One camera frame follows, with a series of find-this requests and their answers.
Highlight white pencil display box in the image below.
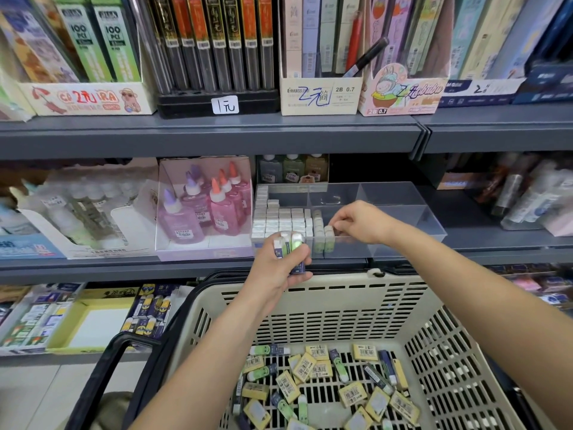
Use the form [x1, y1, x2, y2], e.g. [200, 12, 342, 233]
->
[280, 0, 363, 117]

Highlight cartoon print display box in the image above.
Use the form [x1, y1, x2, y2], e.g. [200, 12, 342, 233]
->
[18, 0, 158, 117]

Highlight yellow empty display box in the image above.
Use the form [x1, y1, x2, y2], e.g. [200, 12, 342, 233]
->
[47, 295, 135, 355]

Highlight colourful pencil display box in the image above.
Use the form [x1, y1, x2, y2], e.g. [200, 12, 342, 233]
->
[358, 0, 449, 117]

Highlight white price label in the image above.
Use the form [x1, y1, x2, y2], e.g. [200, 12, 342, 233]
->
[211, 94, 240, 116]

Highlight beige shopping basket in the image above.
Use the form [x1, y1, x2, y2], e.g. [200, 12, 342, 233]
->
[64, 268, 556, 430]

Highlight black pen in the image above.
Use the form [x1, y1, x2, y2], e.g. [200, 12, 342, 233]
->
[342, 37, 390, 79]

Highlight person's right hand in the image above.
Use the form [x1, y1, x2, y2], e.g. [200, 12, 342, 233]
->
[328, 200, 399, 249]

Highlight pile of erasers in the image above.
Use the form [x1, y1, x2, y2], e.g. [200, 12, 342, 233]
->
[231, 343, 422, 430]

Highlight rows of white erasers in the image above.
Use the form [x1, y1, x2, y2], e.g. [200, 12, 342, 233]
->
[251, 183, 315, 247]

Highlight black lead tube display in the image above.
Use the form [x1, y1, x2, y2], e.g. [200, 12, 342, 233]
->
[134, 0, 281, 119]

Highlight row of clear glue bottles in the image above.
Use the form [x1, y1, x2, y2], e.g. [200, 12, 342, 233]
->
[36, 179, 135, 247]

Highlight pink glue bottle purple cap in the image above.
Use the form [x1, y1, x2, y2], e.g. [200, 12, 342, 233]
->
[158, 186, 205, 245]
[181, 165, 214, 228]

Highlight dark blue yellow packets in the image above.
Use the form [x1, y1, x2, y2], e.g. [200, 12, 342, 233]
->
[121, 282, 184, 341]

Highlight pink glue display box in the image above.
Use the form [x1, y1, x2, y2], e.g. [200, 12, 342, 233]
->
[155, 156, 256, 262]

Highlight white eraser display box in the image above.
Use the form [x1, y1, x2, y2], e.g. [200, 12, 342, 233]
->
[0, 284, 86, 357]

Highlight person's left forearm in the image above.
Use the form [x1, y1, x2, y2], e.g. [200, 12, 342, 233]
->
[130, 304, 288, 430]

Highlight clear plastic divider tray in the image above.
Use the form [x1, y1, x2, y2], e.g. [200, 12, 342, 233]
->
[253, 180, 448, 259]

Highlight translucent glue bottle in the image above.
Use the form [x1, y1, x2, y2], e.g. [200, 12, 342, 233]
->
[258, 155, 284, 185]
[305, 155, 329, 185]
[283, 155, 306, 185]

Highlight pink glue bottle orange cap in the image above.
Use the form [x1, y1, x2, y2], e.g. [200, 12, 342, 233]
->
[228, 161, 254, 211]
[219, 170, 250, 220]
[208, 177, 241, 237]

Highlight person's right forearm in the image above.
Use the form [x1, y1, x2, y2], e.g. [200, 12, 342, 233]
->
[380, 226, 573, 430]

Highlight row of white green erasers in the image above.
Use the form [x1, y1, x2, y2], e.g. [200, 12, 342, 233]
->
[312, 208, 337, 258]

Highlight white glue display box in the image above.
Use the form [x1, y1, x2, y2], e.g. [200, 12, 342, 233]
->
[13, 158, 161, 260]

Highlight grey store shelves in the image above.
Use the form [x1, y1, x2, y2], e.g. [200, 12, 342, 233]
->
[0, 0, 573, 359]

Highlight pastel lead display box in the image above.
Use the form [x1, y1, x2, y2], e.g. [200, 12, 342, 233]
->
[0, 49, 35, 122]

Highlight person's left hand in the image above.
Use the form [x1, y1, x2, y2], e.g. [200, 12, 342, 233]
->
[240, 232, 315, 319]

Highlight blue white display box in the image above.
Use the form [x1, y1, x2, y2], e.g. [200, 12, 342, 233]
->
[439, 0, 573, 108]

